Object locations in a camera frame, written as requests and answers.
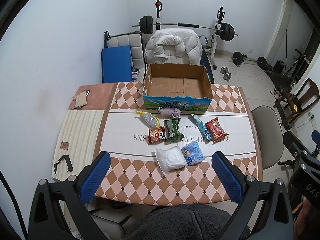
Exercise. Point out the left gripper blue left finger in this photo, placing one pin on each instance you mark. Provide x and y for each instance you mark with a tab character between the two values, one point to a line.
46	220

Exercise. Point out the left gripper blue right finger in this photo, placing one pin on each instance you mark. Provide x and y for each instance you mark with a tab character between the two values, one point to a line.
274	220

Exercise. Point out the red snack packet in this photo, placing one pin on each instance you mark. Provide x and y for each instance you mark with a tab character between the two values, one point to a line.
215	130

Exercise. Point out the long blue snack packet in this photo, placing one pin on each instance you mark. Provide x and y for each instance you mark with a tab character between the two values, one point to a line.
202	128

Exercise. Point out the light blue tissue pack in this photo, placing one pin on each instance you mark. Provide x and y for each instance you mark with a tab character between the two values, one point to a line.
192	153

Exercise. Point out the white soft pillow pack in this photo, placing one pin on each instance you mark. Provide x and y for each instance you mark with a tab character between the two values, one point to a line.
170	159

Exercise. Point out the green snack packet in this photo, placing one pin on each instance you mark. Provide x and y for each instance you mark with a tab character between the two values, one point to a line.
171	128

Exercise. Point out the orange snack packet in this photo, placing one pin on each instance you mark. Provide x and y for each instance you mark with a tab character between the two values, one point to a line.
156	135

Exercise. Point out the lilac cloth bundle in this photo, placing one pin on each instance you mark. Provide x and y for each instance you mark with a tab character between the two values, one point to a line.
169	112

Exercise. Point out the yellow grey mesh pouch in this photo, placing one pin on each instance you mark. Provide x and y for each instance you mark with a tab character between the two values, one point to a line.
150	119

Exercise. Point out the grey office chair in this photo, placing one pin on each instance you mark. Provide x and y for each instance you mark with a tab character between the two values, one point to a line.
270	135

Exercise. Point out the dark wooden chair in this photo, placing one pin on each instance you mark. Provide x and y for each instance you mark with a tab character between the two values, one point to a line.
291	106

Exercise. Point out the dark fleece clothing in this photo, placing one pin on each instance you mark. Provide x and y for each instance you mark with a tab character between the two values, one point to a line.
185	221

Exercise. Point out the cardboard piece on table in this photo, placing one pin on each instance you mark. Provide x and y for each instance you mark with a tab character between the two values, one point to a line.
81	100

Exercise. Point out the chrome dumbbell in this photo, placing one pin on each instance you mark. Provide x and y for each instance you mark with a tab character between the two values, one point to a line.
226	74

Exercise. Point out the patterned tablecloth mat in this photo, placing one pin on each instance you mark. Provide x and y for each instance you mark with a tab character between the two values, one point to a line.
109	122

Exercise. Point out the floor barbell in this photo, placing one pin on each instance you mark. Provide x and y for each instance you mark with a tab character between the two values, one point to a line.
238	58

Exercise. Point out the open cardboard box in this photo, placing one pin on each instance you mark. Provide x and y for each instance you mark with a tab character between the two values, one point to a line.
174	85

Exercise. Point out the blue black weight bench pad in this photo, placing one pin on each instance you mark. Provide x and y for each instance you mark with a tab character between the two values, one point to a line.
206	63

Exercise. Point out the barbell on rack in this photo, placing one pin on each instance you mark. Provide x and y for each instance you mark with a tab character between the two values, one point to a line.
146	26

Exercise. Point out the blue foam mat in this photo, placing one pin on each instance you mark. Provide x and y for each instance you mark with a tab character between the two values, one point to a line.
116	64

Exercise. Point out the white weight bench rack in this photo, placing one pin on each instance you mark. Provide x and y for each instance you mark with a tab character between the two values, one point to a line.
210	47

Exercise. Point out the white puffer jacket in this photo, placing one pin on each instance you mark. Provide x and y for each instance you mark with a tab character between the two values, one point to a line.
174	45

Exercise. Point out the white quilted chair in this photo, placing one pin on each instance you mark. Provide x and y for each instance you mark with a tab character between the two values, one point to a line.
135	41

